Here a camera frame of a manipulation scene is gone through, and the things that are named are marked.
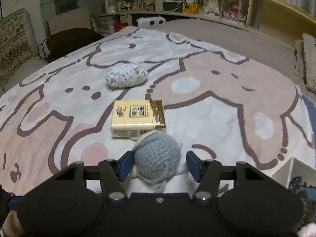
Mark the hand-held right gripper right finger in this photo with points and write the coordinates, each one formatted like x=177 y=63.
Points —
x=193 y=167

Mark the printed cartoon blanket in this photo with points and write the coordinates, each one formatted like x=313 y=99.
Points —
x=209 y=116

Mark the white crochet ball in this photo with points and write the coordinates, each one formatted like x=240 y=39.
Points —
x=127 y=75

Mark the grey crochet toy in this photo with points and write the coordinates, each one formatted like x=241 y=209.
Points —
x=155 y=160

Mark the brown and blue crochet piece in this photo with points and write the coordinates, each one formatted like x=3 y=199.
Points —
x=305 y=192

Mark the small figure display box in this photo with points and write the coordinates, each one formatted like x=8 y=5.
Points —
x=109 y=3
x=146 y=2
x=126 y=3

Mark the clear storage bin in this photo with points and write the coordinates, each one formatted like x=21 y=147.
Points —
x=106 y=24

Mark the yellow tissue pack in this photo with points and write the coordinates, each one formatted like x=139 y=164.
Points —
x=138 y=121

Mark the dark brown cushion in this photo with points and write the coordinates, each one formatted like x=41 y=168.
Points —
x=71 y=42

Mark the wooden headboard shelf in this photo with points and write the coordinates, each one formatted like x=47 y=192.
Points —
x=271 y=7

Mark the white cardboard box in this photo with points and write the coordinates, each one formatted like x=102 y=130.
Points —
x=291 y=172

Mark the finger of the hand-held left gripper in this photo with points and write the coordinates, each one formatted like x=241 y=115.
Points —
x=13 y=200

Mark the clear doll box white doll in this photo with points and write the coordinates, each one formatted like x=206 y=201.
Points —
x=213 y=5

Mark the beige fuzzy pillow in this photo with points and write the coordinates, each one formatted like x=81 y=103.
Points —
x=306 y=59

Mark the beige bed mattress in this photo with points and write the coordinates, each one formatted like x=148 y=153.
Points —
x=234 y=37

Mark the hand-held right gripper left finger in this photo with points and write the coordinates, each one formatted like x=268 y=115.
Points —
x=126 y=164

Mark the patterned sofa cushion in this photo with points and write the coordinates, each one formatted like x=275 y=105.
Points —
x=14 y=44

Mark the blue towel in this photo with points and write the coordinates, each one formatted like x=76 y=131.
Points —
x=309 y=111

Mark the cardboard panel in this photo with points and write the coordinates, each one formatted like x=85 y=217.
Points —
x=70 y=21

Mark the clear doll box red doll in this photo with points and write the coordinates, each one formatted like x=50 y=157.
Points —
x=234 y=8

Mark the dark green box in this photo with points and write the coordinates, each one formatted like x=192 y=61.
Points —
x=172 y=6

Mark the yellow paper bag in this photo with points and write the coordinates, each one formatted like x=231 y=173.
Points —
x=190 y=7

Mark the white stool with black holes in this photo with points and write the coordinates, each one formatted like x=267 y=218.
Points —
x=151 y=21

